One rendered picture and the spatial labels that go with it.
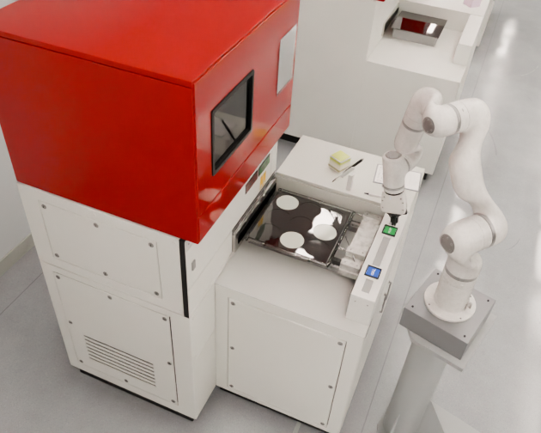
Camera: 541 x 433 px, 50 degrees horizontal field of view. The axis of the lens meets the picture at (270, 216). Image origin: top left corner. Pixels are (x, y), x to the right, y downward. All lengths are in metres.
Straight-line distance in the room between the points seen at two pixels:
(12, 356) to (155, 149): 1.83
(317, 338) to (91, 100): 1.22
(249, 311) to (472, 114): 1.13
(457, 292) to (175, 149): 1.10
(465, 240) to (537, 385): 1.61
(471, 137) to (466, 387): 1.64
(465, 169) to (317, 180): 0.89
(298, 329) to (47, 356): 1.46
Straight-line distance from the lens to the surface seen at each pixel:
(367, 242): 2.50
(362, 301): 2.18
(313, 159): 2.77
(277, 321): 2.35
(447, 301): 2.21
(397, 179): 2.30
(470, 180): 1.95
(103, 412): 3.02
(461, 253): 1.96
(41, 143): 2.07
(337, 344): 2.31
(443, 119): 1.88
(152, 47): 1.75
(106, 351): 2.81
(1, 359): 3.33
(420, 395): 2.65
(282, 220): 2.51
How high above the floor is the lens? 2.57
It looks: 41 degrees down
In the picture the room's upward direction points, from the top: 4 degrees clockwise
